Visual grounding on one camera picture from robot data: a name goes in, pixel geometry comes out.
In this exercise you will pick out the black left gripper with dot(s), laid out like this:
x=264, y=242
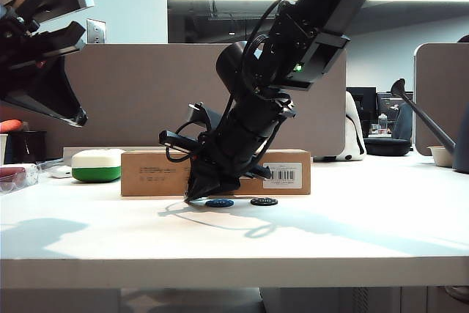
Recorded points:
x=25, y=52

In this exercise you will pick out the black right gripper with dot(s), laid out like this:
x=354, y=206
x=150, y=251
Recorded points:
x=245, y=133

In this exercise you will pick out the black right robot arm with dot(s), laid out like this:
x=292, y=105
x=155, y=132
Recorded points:
x=329, y=9

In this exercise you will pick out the blue poker chip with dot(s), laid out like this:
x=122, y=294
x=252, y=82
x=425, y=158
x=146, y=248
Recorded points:
x=219, y=203

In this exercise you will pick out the brown rectangular cardboard box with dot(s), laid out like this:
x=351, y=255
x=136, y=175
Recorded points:
x=154, y=181

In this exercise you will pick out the black poker chip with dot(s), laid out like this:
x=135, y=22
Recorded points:
x=264, y=202

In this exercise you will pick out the clear plastic box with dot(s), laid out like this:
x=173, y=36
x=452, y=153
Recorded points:
x=18, y=179

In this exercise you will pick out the black cup container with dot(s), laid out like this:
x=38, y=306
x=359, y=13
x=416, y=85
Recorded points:
x=28, y=148

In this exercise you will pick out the orange soft item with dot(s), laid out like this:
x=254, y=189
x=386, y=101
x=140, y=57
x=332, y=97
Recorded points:
x=10, y=126

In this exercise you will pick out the white and green case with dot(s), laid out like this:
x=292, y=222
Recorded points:
x=95, y=166

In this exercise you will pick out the small white earbuds case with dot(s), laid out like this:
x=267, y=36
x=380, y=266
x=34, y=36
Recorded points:
x=60, y=172

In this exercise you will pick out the white cup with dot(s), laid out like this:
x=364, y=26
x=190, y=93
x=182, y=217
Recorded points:
x=3, y=148

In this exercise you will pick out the wide grey desk partition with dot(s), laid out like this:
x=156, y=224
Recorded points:
x=146, y=89

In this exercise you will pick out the white and black plush toy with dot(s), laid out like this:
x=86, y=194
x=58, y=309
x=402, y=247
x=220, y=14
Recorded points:
x=351, y=137

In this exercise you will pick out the black computer monitor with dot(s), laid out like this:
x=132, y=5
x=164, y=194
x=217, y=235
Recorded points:
x=367, y=107

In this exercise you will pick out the black round cushion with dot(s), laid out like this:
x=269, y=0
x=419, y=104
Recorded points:
x=387, y=147

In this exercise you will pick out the clear drink bottle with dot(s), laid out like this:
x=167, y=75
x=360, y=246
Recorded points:
x=383, y=122

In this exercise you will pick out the dark blue office chair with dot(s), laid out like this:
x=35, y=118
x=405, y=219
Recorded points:
x=403, y=124

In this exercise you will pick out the white paper bowl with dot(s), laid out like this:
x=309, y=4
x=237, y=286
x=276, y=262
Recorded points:
x=440, y=157

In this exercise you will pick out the narrow grey desk partition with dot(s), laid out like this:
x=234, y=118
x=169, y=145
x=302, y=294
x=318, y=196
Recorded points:
x=439, y=89

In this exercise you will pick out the dark grey watering can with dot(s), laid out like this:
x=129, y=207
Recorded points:
x=463, y=151

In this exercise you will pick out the dark-haired person head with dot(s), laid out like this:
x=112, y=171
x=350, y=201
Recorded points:
x=465, y=39

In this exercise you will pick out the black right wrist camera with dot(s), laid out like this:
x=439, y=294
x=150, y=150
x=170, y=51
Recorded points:
x=179, y=140

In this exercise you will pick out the metal wall outlet plate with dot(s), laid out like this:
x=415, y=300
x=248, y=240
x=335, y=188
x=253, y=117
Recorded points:
x=96, y=31

